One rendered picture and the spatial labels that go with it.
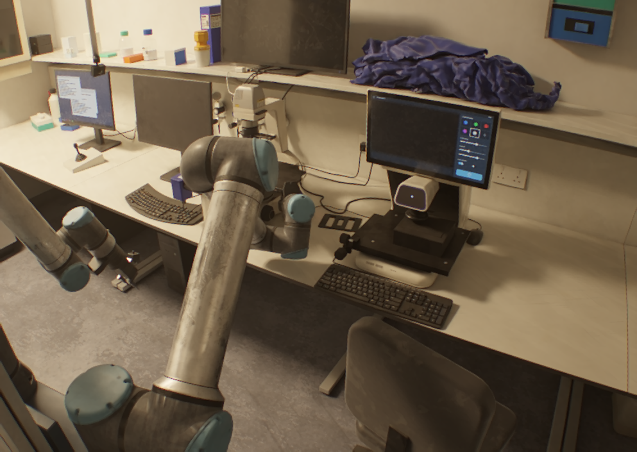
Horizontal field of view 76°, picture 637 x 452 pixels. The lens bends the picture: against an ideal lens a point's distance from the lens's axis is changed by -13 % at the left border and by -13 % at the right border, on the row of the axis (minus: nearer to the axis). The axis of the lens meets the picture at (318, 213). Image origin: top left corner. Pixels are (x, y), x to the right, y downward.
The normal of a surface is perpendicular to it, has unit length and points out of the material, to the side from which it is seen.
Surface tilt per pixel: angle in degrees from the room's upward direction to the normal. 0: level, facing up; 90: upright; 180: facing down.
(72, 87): 86
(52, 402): 0
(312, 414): 0
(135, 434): 45
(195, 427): 6
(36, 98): 90
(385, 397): 90
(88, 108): 86
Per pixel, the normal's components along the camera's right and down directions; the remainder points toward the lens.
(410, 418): -0.71, 0.34
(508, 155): -0.50, 0.42
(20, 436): 0.94, 0.16
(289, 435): 0.00, -0.88
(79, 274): 0.74, 0.39
